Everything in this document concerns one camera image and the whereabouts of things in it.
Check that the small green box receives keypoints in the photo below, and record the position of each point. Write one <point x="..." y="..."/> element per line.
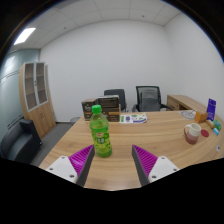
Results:
<point x="217" y="124"/>

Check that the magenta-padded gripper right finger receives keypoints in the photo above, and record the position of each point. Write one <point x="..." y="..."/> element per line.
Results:
<point x="154" y="166"/>

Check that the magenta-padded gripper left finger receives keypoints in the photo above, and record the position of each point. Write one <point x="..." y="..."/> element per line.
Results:
<point x="71" y="166"/>

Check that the grey waste bin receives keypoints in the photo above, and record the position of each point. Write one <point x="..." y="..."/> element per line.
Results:
<point x="74" y="120"/>

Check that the brown printed carton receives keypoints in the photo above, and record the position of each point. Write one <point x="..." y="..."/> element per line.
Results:
<point x="87" y="108"/>

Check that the white and pink mug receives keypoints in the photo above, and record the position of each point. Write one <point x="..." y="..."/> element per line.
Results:
<point x="192" y="133"/>

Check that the purple stand-up card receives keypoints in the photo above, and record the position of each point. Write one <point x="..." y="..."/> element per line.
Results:
<point x="211" y="109"/>

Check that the orange wooden box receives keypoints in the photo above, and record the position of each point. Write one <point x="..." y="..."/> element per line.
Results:
<point x="200" y="117"/>

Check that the small blue box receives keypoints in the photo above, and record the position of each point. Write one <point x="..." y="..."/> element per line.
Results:
<point x="216" y="131"/>

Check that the black office chair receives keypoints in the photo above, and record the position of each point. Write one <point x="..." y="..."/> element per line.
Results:
<point x="116" y="92"/>

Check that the black leather armchair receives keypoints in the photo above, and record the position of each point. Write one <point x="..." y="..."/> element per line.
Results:
<point x="18" y="141"/>

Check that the small beige box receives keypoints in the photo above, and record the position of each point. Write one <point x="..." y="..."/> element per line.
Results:
<point x="210" y="124"/>

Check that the green drink bottle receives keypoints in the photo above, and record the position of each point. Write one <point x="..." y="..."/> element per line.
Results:
<point x="101" y="136"/>

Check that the grey mesh office chair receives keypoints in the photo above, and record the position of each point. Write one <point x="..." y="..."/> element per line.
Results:
<point x="149" y="98"/>

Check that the ceiling light panel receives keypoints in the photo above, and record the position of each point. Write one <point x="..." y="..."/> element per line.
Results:
<point x="24" y="36"/>

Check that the wooden shelf cabinet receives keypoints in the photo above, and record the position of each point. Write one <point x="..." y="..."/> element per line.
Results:
<point x="41" y="113"/>

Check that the flat round red coaster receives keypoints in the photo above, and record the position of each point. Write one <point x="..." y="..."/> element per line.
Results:
<point x="205" y="133"/>

